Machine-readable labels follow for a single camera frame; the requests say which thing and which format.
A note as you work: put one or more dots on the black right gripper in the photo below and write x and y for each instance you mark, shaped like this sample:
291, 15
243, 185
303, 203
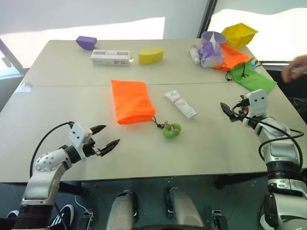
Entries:
242, 105

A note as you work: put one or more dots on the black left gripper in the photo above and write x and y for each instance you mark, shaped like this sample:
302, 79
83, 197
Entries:
90, 146

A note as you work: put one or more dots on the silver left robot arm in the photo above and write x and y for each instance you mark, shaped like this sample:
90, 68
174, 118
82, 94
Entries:
45, 165

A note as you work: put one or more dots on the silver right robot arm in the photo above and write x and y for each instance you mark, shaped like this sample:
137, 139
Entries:
280, 148

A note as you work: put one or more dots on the bystander bare hand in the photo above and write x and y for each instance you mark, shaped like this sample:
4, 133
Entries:
296, 68

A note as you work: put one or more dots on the white cream tube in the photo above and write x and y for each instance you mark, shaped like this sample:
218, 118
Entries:
181, 104

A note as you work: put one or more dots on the green fluffy scrunchie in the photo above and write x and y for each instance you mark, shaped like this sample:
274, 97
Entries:
171, 131

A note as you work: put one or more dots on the small white bottle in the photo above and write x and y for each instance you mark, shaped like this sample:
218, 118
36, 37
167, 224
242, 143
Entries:
194, 54

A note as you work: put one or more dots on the purple plastic bowl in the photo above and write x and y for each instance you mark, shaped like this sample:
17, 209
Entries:
213, 37

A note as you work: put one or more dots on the grey rounded robot leg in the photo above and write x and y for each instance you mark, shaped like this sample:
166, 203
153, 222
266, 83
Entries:
122, 210
184, 208

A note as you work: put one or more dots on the yellow plastic bin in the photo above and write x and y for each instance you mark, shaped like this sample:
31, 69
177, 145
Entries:
239, 33

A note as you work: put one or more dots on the white cardboard box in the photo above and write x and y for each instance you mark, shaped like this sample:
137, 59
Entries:
110, 57

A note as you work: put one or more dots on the black white sneaker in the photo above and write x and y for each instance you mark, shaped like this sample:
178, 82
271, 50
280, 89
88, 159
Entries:
13, 214
64, 215

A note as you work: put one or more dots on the yellow foam block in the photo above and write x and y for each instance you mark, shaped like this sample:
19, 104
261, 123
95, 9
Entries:
151, 55

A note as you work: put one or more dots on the purple foam block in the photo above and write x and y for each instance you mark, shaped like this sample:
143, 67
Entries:
86, 42

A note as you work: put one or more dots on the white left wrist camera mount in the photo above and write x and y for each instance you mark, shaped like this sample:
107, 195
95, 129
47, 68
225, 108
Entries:
78, 135

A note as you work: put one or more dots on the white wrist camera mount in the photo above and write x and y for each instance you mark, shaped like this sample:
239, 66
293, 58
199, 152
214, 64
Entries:
78, 135
257, 101

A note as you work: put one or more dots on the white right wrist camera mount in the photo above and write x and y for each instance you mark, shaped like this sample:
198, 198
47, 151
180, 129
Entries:
257, 101

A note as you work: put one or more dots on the black table frame bar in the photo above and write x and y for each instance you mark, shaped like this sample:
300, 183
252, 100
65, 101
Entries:
72, 188

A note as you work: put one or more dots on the dark window frame post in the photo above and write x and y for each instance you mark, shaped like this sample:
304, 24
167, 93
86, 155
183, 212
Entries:
206, 16

